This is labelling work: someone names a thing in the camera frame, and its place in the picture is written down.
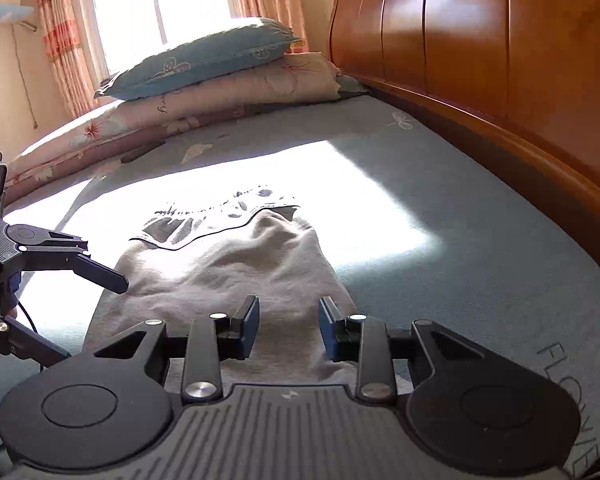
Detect teal pillow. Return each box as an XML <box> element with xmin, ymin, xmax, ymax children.
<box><xmin>94</xmin><ymin>16</ymin><xmax>303</xmax><ymax>102</ymax></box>

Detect air conditioner cable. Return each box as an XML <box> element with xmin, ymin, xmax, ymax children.
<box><xmin>11</xmin><ymin>24</ymin><xmax>38</xmax><ymax>132</ymax></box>

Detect grey drawstring sweatpants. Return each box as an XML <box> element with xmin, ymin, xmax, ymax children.
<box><xmin>82</xmin><ymin>182</ymin><xmax>413</xmax><ymax>396</ymax></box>

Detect window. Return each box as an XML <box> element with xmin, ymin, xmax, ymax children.
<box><xmin>75</xmin><ymin>0</ymin><xmax>243</xmax><ymax>83</ymax></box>

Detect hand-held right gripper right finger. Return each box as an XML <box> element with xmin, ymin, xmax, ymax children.
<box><xmin>318</xmin><ymin>297</ymin><xmax>485</xmax><ymax>403</ymax></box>

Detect white air conditioner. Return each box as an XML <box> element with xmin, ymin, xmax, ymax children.
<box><xmin>0</xmin><ymin>0</ymin><xmax>38</xmax><ymax>31</ymax></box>

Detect teal printed bed sheet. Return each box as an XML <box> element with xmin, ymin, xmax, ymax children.
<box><xmin>0</xmin><ymin>95</ymin><xmax>600</xmax><ymax>480</ymax></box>

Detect folded floral quilt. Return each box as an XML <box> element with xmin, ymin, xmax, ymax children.
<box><xmin>5</xmin><ymin>52</ymin><xmax>368</xmax><ymax>191</ymax></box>

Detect wooden headboard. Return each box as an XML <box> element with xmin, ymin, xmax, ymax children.
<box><xmin>327</xmin><ymin>0</ymin><xmax>600</xmax><ymax>271</ymax></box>

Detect person's left hand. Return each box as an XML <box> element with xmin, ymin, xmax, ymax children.
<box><xmin>2</xmin><ymin>270</ymin><xmax>22</xmax><ymax>320</ymax></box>

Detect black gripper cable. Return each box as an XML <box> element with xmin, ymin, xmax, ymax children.
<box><xmin>0</xmin><ymin>297</ymin><xmax>46</xmax><ymax>451</ymax></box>

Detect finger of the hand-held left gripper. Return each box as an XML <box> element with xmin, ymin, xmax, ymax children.
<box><xmin>0</xmin><ymin>262</ymin><xmax>72</xmax><ymax>368</ymax></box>
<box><xmin>4</xmin><ymin>223</ymin><xmax>130</xmax><ymax>295</ymax></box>

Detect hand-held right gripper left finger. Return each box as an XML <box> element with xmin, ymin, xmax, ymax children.
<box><xmin>94</xmin><ymin>295</ymin><xmax>261</xmax><ymax>403</ymax></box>

